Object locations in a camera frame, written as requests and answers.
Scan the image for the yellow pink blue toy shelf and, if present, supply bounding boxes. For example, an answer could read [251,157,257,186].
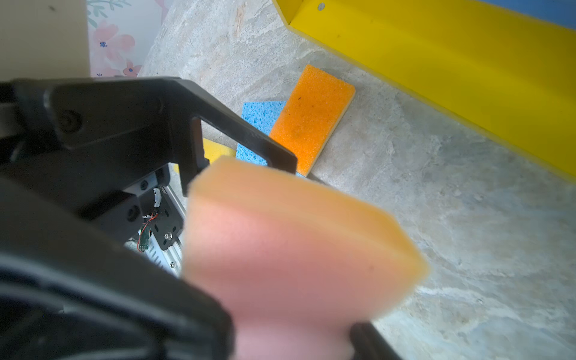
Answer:
[274,1,575,179]

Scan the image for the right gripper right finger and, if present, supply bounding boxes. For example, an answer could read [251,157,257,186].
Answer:
[349,322,401,360]

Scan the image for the blue sponge left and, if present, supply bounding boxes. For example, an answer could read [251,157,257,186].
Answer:
[235,100,287,167]

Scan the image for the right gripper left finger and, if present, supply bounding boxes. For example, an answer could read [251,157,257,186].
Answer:
[1,77,297,359]

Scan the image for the thick yellow sponge front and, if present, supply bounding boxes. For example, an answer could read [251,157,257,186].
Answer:
[200,138,236,171]

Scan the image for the pink orange sponge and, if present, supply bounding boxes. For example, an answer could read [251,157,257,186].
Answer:
[182,157,429,359]

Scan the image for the aluminium mounting rail frame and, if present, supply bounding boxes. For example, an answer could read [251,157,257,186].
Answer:
[124,163,186,278]

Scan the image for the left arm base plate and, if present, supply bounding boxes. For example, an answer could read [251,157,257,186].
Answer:
[136,186,184,252]

